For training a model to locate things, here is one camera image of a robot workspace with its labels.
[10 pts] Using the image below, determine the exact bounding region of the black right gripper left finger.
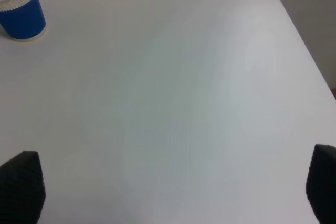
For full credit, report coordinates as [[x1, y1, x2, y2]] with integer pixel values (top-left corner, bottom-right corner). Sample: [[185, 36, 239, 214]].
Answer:
[[1, 151, 46, 223]]

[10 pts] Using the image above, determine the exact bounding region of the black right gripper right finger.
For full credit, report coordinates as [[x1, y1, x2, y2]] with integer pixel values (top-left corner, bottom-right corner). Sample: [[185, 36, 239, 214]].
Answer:
[[306, 144, 335, 224]]

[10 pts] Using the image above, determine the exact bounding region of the blue sleeved paper cup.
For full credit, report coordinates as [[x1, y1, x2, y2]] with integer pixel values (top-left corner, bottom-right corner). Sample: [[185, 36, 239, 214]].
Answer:
[[1, 0, 46, 42]]

